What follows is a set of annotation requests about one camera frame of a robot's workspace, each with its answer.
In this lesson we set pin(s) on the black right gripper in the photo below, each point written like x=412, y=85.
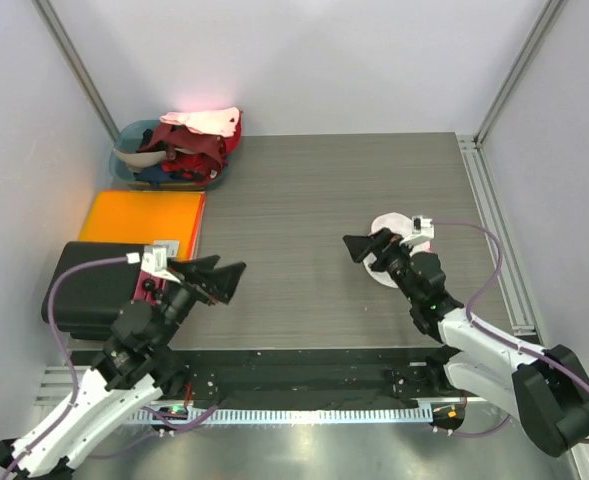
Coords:
x=382, y=244

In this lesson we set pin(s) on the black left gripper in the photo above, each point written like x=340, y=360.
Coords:
x=221, y=281

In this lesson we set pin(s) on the white mesh laundry bag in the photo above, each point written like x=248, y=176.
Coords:
x=399, y=224

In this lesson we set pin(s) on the pink bra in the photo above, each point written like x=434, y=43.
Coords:
x=222, y=122

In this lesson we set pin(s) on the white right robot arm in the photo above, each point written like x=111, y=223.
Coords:
x=545, y=389

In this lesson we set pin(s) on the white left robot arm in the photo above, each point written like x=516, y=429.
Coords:
x=135, y=366

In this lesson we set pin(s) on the white cup bra in basket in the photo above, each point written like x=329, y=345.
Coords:
x=140, y=160

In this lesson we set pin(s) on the teal plastic laundry basket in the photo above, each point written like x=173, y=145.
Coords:
x=129, y=139

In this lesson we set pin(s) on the dark red garment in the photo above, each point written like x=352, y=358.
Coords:
x=197, y=157

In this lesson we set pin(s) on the black case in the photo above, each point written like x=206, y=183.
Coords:
x=87, y=303

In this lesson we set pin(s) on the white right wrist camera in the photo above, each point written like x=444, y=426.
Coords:
x=421, y=235

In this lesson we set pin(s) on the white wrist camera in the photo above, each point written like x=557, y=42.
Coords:
x=154, y=262
x=421, y=235

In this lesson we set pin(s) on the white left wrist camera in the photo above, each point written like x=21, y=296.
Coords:
x=154, y=262

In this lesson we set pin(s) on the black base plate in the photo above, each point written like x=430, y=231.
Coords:
x=311, y=379

